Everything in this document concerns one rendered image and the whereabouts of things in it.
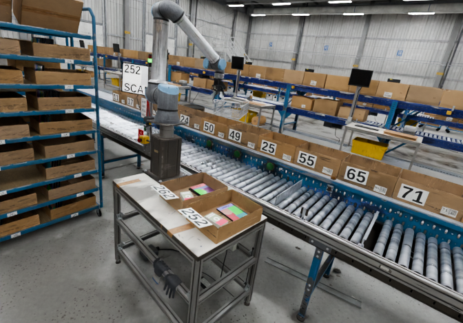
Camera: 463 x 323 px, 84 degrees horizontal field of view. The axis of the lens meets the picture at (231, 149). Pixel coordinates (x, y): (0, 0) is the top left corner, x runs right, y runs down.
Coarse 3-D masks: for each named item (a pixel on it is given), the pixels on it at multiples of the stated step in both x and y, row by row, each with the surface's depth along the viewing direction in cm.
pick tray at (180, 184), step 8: (184, 176) 186; (192, 176) 191; (200, 176) 197; (208, 176) 195; (160, 184) 172; (168, 184) 178; (176, 184) 183; (184, 184) 188; (192, 184) 194; (200, 184) 198; (208, 184) 196; (216, 184) 189; (224, 184) 183; (176, 192) 181; (192, 192) 184; (216, 192) 173; (168, 200) 167; (176, 200) 159; (184, 200) 155; (192, 200) 160; (176, 208) 161; (184, 208) 157
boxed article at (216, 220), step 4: (212, 212) 157; (208, 216) 152; (212, 216) 153; (216, 216) 153; (208, 220) 151; (212, 220) 149; (216, 220) 149; (220, 220) 150; (224, 220) 150; (216, 224) 147; (220, 224) 147; (224, 224) 148
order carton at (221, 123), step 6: (204, 120) 290; (210, 120) 305; (216, 120) 314; (222, 120) 311; (228, 120) 305; (216, 126) 280; (222, 126) 275; (204, 132) 293; (216, 132) 281; (222, 132) 276; (222, 138) 278
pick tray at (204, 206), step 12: (228, 192) 175; (192, 204) 154; (204, 204) 161; (216, 204) 170; (228, 204) 175; (240, 204) 173; (252, 204) 165; (204, 216) 157; (252, 216) 153; (204, 228) 141; (216, 228) 133; (228, 228) 139; (240, 228) 148; (216, 240) 135
